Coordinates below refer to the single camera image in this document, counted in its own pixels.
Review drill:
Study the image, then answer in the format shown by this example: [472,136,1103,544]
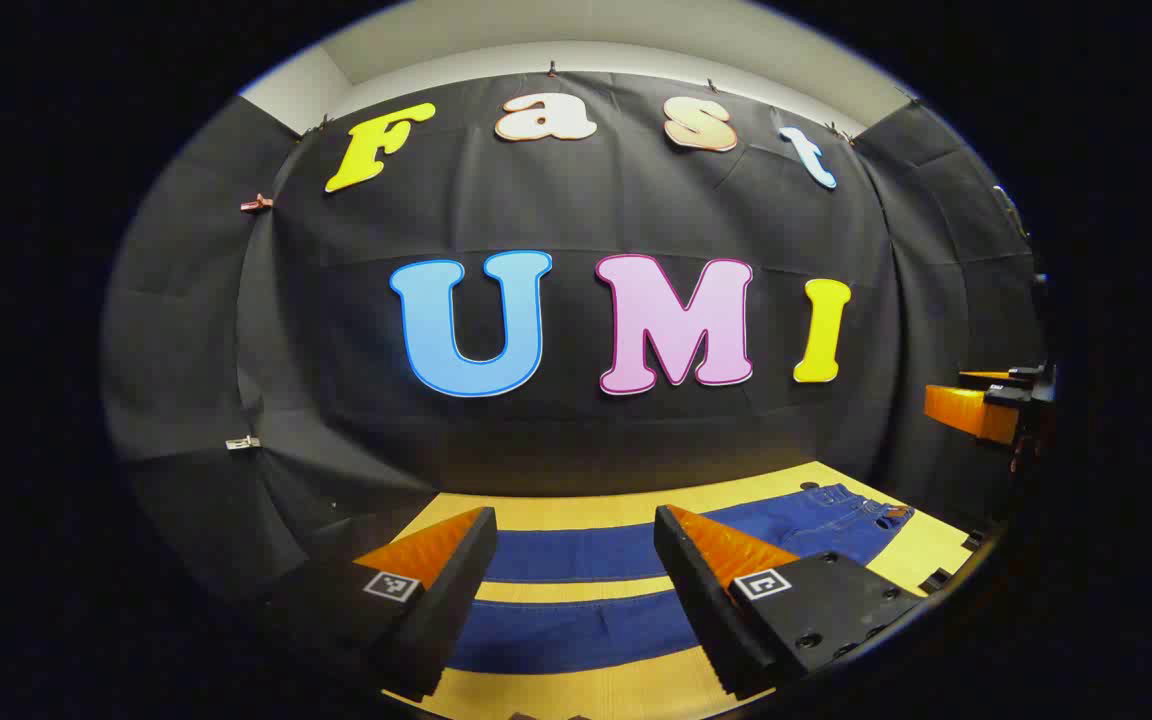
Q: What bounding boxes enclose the blue denim jeans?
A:
[446,483,915,676]

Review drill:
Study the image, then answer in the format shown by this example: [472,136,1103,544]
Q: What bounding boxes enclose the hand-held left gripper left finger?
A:
[256,506,499,704]

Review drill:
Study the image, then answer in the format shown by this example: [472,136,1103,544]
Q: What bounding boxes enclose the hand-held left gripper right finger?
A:
[653,504,929,699]

